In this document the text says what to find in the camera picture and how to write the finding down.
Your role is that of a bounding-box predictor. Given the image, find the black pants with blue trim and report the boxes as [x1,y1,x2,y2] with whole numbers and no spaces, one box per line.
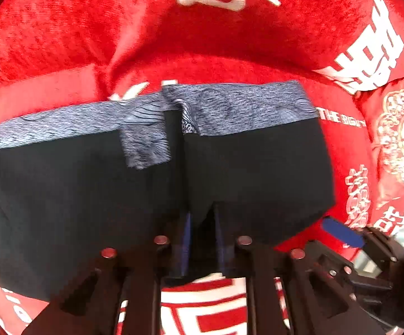
[0,80,335,300]

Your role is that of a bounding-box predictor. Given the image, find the red embroidered pillow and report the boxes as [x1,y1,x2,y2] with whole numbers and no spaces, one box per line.
[353,67,404,228]

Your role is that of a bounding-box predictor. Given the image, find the red wedding bed blanket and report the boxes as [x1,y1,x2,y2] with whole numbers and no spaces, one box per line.
[0,0,404,334]

